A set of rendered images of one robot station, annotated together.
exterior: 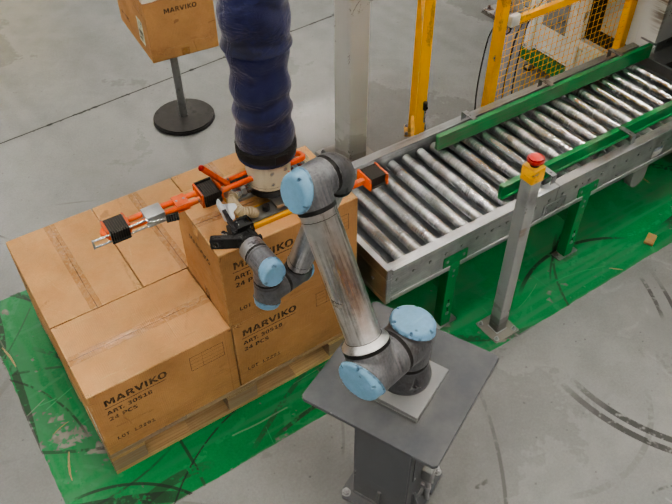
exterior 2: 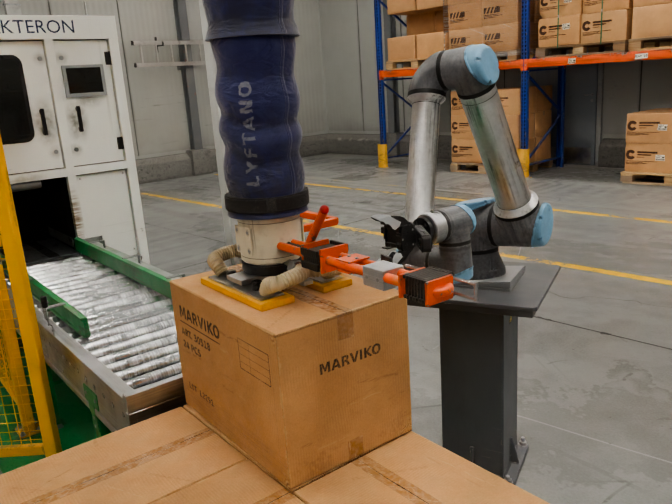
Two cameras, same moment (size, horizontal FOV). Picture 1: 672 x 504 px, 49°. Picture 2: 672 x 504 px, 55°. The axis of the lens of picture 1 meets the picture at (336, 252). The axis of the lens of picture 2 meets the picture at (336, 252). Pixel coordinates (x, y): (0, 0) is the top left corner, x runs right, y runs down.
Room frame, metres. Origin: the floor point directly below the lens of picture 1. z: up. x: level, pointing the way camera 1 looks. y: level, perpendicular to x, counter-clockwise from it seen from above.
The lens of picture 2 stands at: (2.15, 1.99, 1.48)
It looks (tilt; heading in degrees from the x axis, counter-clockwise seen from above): 15 degrees down; 266
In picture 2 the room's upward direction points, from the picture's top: 4 degrees counter-clockwise
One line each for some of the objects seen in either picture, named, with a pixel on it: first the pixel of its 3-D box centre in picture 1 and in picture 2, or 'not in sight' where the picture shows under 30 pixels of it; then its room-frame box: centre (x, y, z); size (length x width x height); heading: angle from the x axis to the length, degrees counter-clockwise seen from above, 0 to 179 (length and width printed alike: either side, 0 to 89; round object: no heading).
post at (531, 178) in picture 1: (513, 254); not in sight; (2.30, -0.78, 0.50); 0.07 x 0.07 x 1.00; 34
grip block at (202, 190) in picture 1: (208, 191); (324, 255); (2.07, 0.46, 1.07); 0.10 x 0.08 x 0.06; 33
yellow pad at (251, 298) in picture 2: not in sight; (244, 284); (2.29, 0.30, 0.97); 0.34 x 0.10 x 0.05; 123
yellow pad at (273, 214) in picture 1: (282, 202); (302, 268); (2.13, 0.20, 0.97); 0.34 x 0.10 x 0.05; 123
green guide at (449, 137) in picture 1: (546, 89); (25, 288); (3.47, -1.15, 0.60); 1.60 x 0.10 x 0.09; 124
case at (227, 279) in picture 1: (268, 233); (286, 352); (2.19, 0.27, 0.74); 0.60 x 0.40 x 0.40; 122
